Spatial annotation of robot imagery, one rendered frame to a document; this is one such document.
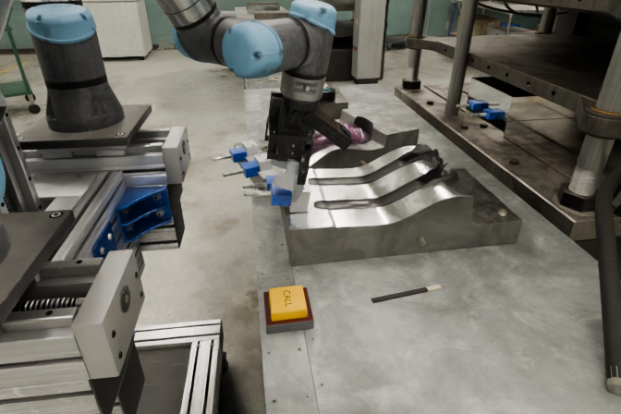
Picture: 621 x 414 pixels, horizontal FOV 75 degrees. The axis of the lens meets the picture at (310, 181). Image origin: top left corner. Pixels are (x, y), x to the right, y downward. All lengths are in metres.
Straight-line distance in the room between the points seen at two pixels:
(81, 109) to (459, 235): 0.82
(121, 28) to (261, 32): 6.73
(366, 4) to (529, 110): 3.75
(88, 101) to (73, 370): 0.55
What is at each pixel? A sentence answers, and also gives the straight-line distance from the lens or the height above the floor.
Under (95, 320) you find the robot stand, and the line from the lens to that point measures 0.53.
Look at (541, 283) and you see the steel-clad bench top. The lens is 0.92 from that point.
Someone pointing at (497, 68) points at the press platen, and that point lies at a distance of 1.61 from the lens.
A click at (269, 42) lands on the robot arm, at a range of 0.58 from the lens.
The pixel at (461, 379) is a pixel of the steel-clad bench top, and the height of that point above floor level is 0.80.
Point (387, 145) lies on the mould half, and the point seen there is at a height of 0.88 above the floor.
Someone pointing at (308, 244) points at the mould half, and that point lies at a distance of 0.82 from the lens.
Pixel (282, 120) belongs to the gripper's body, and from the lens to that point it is 0.73.
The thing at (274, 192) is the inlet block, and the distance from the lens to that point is 0.82.
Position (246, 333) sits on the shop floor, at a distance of 1.82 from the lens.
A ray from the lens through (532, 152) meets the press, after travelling 1.57.
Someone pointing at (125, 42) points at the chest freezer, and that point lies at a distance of 7.31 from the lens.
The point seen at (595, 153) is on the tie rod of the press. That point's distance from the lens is 1.19.
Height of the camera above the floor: 1.34
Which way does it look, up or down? 28 degrees down
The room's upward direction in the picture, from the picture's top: straight up
